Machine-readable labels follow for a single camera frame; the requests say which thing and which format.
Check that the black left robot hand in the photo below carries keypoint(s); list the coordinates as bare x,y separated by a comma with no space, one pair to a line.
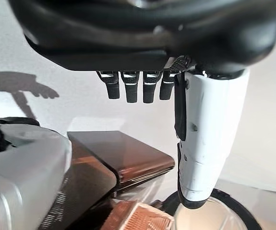
152,36

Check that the wicker laundry basket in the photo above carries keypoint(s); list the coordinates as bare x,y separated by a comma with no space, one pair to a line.
142,215

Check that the washing machine glass door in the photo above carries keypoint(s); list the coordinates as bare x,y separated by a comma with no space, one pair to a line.
224,215

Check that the grey front-load washing machine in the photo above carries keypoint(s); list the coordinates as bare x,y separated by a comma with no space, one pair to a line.
260,198

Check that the glossy brown stand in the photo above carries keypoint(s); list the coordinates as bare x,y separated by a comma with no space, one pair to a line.
118,153

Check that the silver left robot leg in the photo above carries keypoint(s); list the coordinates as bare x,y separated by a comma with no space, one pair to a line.
20,172

